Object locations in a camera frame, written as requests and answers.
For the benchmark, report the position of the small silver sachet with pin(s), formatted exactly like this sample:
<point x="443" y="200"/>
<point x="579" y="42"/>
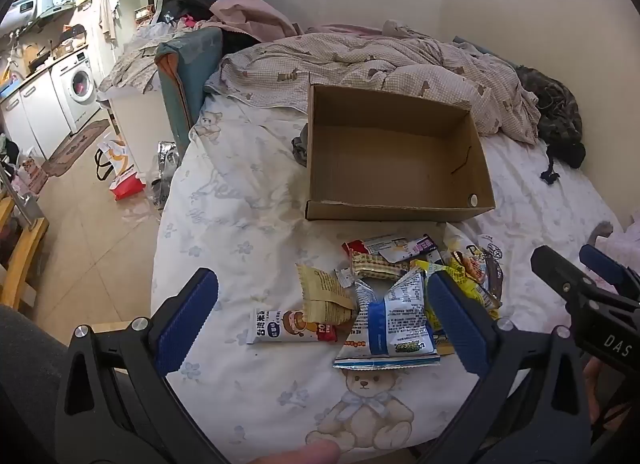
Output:
<point x="344" y="277"/>

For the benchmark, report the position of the white kitchen base cabinets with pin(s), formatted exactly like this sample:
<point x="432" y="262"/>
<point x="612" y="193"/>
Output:
<point x="30" y="114"/>

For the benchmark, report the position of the brown and white snack packet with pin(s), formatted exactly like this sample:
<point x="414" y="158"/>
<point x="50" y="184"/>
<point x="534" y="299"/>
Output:
<point x="487" y="251"/>

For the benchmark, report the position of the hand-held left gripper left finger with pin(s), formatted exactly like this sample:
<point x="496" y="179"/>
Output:
<point x="187" y="324"/>

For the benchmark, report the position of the white washing machine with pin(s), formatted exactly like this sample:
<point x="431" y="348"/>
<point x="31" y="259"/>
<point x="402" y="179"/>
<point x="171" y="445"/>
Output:
<point x="75" y="89"/>

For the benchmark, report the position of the red bag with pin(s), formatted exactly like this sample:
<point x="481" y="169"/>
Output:
<point x="127" y="186"/>

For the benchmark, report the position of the white and orange shopping bag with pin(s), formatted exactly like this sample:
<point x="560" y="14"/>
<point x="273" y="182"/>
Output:
<point x="115" y="159"/>

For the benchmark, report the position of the hanging pale towel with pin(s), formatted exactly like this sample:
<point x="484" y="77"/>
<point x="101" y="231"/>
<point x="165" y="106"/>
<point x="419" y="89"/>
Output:
<point x="107" y="14"/>

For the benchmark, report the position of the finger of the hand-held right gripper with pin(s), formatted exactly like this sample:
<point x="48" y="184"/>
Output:
<point x="600" y="259"/>
<point x="555" y="269"/>

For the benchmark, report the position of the pale pink cloth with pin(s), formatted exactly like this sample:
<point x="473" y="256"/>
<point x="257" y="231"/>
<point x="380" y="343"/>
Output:
<point x="620" y="244"/>

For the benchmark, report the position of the grey cloth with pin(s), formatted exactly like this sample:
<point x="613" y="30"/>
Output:
<point x="300" y="144"/>

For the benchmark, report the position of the white low cabinet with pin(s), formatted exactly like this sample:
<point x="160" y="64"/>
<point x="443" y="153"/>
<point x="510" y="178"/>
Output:
<point x="140" y="134"/>

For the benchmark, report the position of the silver foil bag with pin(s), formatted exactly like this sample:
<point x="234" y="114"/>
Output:
<point x="165" y="169"/>

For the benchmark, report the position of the blue and white snack packet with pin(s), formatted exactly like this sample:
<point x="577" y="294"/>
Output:
<point x="395" y="324"/>

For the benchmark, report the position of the brown cardboard box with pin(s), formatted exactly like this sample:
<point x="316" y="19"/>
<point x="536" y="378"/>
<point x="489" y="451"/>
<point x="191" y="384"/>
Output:
<point x="390" y="159"/>

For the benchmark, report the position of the dark camouflage garment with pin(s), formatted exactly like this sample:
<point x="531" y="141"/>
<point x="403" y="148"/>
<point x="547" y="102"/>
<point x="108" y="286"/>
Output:
<point x="555" y="109"/>

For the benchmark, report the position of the beige printed cloth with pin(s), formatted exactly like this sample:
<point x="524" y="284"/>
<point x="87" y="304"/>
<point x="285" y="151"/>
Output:
<point x="130" y="69"/>

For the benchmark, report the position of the white red-edged snack packet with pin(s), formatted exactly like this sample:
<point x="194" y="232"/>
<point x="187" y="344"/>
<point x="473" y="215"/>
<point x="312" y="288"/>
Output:
<point x="395" y="246"/>

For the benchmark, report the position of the teal padded headboard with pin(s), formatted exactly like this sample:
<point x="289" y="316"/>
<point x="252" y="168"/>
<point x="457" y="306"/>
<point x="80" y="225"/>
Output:
<point x="187" y="74"/>

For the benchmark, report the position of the white floral bed sheet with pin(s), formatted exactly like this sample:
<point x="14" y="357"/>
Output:
<point x="250" y="224"/>

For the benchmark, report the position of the person's left hand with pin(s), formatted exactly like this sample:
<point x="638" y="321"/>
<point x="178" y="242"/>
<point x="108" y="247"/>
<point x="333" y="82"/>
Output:
<point x="300" y="453"/>

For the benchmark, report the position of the beige checked bear quilt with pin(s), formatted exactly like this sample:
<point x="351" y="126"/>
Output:
<point x="375" y="59"/>

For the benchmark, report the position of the yellow snack packet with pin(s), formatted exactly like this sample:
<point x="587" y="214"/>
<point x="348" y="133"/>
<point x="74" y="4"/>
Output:
<point x="482" y="296"/>

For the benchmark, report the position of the wooden chair frame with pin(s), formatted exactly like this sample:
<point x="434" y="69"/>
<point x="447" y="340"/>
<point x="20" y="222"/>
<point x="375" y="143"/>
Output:
<point x="25" y="254"/>

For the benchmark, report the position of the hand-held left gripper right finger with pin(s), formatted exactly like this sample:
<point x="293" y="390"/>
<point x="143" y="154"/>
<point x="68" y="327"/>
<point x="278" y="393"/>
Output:
<point x="457" y="324"/>

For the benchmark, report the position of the white water heater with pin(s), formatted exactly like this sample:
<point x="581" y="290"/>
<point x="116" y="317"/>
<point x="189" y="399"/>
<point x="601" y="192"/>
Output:
<point x="22" y="7"/>

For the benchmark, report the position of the patterned floor rug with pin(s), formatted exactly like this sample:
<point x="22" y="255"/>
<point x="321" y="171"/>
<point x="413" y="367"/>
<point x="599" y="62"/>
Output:
<point x="75" y="147"/>

